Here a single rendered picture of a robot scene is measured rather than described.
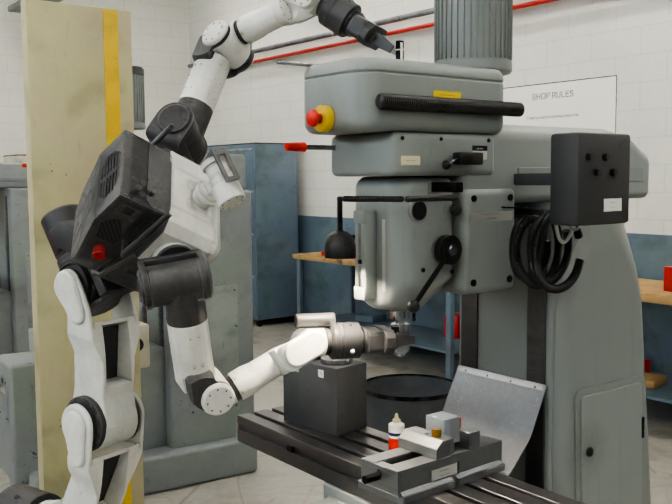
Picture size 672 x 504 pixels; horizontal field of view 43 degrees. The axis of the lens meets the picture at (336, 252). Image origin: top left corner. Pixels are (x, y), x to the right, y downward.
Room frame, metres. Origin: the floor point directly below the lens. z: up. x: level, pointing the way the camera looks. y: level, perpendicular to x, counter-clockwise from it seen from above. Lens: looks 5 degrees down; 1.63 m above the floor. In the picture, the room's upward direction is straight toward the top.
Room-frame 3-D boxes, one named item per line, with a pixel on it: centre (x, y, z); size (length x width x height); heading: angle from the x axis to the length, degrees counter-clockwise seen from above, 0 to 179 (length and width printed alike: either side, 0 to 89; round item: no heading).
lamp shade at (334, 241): (1.94, -0.01, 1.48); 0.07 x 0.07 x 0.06
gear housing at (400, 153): (2.11, -0.19, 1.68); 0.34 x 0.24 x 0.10; 127
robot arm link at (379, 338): (2.06, -0.07, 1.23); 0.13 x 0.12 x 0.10; 16
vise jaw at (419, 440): (1.93, -0.20, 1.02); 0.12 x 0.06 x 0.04; 40
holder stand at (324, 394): (2.39, 0.04, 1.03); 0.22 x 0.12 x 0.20; 45
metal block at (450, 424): (1.97, -0.25, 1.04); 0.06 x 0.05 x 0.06; 40
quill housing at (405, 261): (2.09, -0.16, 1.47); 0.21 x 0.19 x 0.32; 37
